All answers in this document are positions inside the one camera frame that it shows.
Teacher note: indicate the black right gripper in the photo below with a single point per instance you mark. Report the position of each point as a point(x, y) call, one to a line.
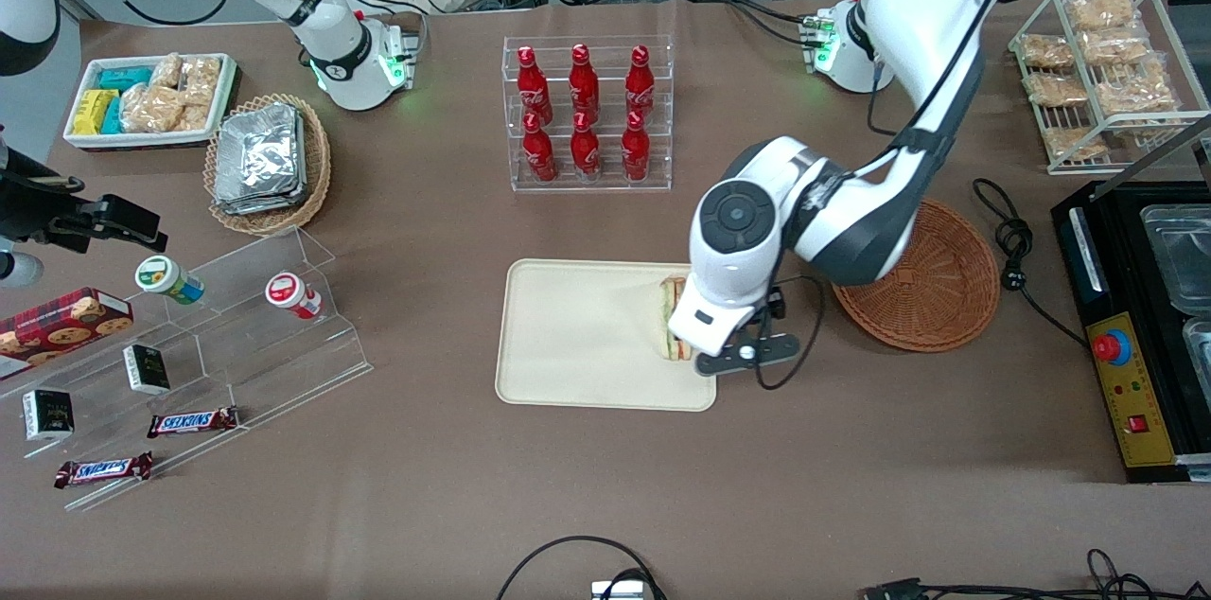
point(36, 213)

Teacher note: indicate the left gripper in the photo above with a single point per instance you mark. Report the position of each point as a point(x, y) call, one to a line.
point(777, 307)

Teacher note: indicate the triangle sandwich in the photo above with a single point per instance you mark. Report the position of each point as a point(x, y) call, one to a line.
point(672, 297)

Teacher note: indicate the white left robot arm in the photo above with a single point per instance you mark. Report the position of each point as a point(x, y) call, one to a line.
point(908, 32)

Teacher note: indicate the round brown wicker basket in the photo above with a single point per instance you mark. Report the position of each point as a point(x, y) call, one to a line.
point(946, 297)

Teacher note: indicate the cream plastic tray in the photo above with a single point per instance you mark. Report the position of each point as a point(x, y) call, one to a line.
point(587, 335)

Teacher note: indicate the oval tan wicker basket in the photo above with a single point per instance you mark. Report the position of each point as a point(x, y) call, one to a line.
point(317, 174)

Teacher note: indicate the red cookie box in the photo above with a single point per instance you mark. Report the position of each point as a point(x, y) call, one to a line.
point(57, 326)

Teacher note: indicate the green lid yogurt cup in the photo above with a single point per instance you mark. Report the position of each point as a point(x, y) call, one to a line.
point(166, 276)

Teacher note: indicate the white rectangular snack bin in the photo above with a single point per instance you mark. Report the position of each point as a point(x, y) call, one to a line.
point(142, 141)

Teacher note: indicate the yellow snack packet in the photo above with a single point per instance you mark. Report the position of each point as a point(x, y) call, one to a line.
point(93, 113)

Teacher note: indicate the teal snack packet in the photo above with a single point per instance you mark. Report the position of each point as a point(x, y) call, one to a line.
point(112, 115)
point(123, 78)

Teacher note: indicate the small black box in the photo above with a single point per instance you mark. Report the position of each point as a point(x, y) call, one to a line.
point(47, 414)
point(147, 369)

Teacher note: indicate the clear bag of rice crackers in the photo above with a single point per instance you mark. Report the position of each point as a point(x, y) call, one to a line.
point(151, 108)
point(166, 70)
point(194, 117)
point(201, 79)

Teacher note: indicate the snickers chocolate bar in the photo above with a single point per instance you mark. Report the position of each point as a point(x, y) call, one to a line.
point(192, 422)
point(104, 469)

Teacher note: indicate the red lid yogurt cup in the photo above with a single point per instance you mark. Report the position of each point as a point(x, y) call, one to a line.
point(289, 292)

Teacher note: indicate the clear acrylic bottle rack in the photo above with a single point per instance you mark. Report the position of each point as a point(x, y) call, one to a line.
point(605, 184)

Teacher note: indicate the red cola bottle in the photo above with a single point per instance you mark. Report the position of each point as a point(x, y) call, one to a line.
point(640, 84)
point(533, 89)
point(585, 153)
point(635, 153)
point(539, 155)
point(584, 84)

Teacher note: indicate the clear acrylic step shelf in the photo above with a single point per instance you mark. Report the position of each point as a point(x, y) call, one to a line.
point(284, 363)

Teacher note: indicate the small silver device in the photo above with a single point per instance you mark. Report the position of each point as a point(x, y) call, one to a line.
point(620, 591)

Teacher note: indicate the black sealing machine yellow panel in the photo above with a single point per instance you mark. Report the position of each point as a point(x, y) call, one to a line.
point(1131, 392)

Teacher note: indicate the clear bag of brown snacks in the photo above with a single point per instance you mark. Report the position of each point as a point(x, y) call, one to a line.
point(1135, 89)
point(1109, 46)
point(1097, 10)
point(1074, 144)
point(1045, 51)
point(1057, 89)

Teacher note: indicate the clear plastic food container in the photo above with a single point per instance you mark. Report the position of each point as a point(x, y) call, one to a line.
point(1178, 255)
point(1199, 349)

